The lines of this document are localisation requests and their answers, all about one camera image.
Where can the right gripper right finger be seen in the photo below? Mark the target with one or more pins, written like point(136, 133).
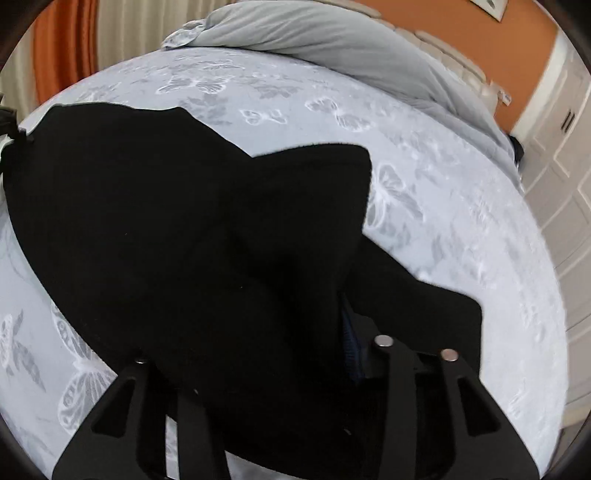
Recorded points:
point(417, 415)

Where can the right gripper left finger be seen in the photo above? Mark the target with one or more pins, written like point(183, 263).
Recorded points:
point(123, 435)

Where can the black pants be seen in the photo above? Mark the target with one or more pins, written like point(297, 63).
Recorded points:
point(162, 242)

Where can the orange curtain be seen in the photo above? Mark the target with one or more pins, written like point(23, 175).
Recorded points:
point(64, 46)

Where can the cream curtain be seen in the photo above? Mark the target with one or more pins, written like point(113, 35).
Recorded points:
point(125, 29)

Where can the butterfly print bed sheet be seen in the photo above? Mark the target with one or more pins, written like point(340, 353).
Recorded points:
point(449, 214)

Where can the black item beside bed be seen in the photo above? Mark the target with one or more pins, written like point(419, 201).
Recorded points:
point(518, 150)

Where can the white wardrobe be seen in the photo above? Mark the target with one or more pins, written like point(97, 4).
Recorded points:
point(554, 129)

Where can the grey duvet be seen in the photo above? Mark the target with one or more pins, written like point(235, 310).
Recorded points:
point(355, 45)

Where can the beige leather headboard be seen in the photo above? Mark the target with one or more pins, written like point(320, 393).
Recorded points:
point(470, 73)

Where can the framed wall picture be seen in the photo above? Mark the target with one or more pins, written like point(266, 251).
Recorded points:
point(494, 8)

